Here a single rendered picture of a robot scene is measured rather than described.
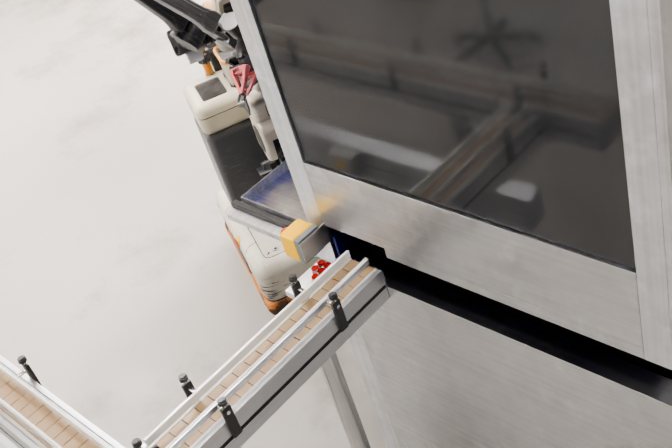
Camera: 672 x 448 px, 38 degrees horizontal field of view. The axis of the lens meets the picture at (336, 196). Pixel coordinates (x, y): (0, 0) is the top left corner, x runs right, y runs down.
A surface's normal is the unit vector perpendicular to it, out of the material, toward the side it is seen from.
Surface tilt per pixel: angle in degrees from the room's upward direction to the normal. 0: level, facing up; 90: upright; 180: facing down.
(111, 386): 0
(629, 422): 90
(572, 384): 90
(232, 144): 90
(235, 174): 90
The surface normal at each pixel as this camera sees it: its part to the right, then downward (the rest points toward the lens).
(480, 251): -0.65, 0.58
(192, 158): -0.25, -0.78
